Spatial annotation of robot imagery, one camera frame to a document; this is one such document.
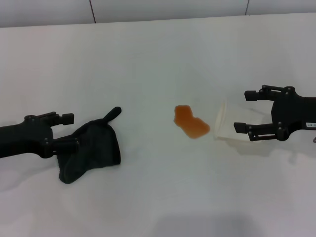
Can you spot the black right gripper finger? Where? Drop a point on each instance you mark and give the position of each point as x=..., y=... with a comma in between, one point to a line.
x=251, y=95
x=247, y=127

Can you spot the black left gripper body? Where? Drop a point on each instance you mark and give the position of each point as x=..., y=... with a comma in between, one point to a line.
x=24, y=138

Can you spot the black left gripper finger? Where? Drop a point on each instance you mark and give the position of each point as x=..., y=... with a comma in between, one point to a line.
x=67, y=118
x=65, y=145

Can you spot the brown liquid stain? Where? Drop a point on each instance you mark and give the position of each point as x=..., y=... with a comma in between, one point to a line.
x=191, y=123

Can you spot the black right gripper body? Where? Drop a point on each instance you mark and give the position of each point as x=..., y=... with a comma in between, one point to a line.
x=291, y=116

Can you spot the white paper cup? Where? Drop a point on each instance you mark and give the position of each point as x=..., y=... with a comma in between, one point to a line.
x=227, y=123

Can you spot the dark blue rag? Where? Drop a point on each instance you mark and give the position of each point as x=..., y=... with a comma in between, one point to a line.
x=96, y=145

